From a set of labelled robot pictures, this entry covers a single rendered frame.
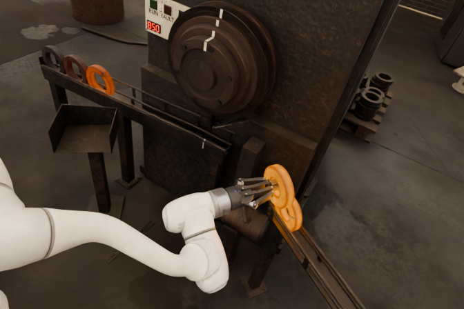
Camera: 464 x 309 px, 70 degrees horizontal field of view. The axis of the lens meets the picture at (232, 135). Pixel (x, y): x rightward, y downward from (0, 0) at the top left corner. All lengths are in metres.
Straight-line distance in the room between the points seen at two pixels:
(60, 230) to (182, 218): 0.39
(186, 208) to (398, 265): 1.69
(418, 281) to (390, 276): 0.17
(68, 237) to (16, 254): 0.10
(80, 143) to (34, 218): 1.07
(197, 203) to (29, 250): 0.49
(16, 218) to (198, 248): 0.48
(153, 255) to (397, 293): 1.71
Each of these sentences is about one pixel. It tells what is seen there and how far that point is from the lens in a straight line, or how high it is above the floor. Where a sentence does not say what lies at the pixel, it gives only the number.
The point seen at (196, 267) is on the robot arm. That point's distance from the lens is 0.97.
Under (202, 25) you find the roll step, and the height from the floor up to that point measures 1.28.
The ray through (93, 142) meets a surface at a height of 0.60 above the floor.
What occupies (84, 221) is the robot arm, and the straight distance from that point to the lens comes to 0.78.
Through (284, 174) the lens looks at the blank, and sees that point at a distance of 1.13.
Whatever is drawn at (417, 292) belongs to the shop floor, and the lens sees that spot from 2.40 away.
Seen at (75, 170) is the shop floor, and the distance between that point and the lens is 2.46.
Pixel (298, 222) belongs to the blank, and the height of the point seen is 0.74.
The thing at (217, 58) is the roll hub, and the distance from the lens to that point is 1.21.
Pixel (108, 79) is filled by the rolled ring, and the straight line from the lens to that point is 1.89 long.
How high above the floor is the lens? 1.79
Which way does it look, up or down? 41 degrees down
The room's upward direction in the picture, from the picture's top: 12 degrees clockwise
